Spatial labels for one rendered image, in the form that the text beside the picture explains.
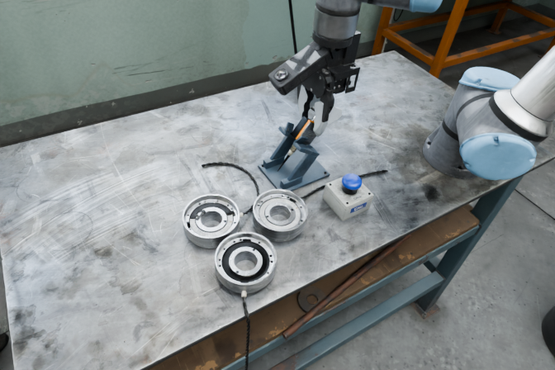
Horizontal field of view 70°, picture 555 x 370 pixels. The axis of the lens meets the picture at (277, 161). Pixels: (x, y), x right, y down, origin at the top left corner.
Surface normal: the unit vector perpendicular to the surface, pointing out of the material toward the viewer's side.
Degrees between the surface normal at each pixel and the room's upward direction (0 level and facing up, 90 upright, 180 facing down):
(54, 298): 0
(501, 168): 97
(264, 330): 0
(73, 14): 90
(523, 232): 0
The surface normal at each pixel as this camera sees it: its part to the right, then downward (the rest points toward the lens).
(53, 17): 0.50, 0.61
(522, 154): -0.27, 0.73
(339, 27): 0.06, 0.69
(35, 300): 0.07, -0.73
